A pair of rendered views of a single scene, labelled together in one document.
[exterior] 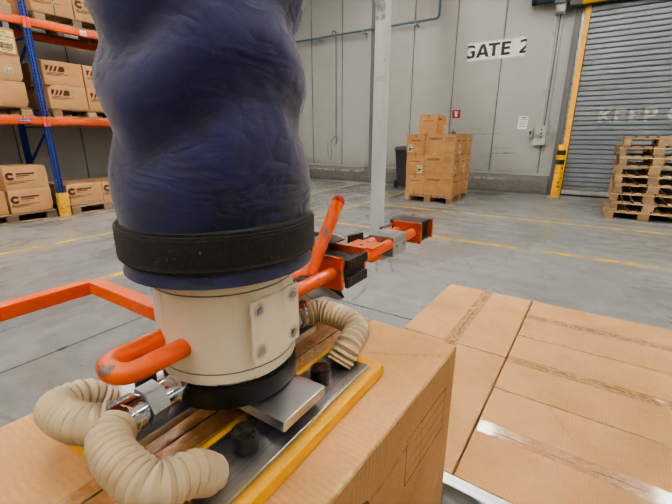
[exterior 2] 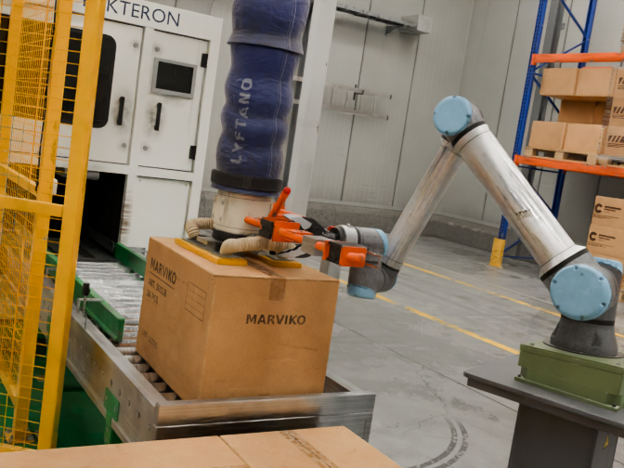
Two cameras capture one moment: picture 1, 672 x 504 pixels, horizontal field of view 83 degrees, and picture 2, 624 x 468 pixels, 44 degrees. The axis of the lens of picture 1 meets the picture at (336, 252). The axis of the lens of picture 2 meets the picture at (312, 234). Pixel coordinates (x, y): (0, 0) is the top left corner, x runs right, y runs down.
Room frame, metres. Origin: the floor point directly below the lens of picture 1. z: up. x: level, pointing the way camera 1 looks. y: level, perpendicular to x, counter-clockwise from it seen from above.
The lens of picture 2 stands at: (1.65, -1.98, 1.33)
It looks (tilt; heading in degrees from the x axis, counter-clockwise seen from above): 7 degrees down; 114
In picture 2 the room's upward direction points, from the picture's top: 8 degrees clockwise
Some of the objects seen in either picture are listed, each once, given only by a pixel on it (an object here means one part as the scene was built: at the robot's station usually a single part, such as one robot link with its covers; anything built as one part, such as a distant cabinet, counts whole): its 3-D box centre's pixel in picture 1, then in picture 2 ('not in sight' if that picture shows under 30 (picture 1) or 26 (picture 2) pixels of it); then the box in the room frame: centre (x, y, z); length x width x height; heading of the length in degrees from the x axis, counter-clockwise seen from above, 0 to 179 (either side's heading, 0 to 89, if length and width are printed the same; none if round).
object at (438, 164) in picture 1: (439, 157); not in sight; (8.41, -2.21, 0.87); 1.21 x 1.02 x 1.74; 147
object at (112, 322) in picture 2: not in sight; (58, 278); (-0.66, 0.58, 0.60); 1.60 x 0.10 x 0.09; 146
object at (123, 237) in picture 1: (219, 228); (247, 180); (0.45, 0.14, 1.19); 0.23 x 0.23 x 0.04
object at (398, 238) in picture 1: (387, 242); (318, 245); (0.84, -0.12, 1.07); 0.07 x 0.07 x 0.04; 57
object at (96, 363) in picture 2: not in sight; (60, 322); (-0.40, 0.33, 0.50); 2.31 x 0.05 x 0.19; 146
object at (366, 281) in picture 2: not in sight; (364, 279); (0.85, 0.26, 0.94); 0.12 x 0.09 x 0.12; 87
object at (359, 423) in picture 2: not in sight; (268, 442); (0.75, -0.06, 0.47); 0.70 x 0.03 x 0.15; 56
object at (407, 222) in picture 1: (413, 228); (344, 253); (0.95, -0.20, 1.07); 0.08 x 0.07 x 0.05; 147
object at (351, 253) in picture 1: (335, 264); (279, 229); (0.66, 0.00, 1.08); 0.10 x 0.08 x 0.06; 57
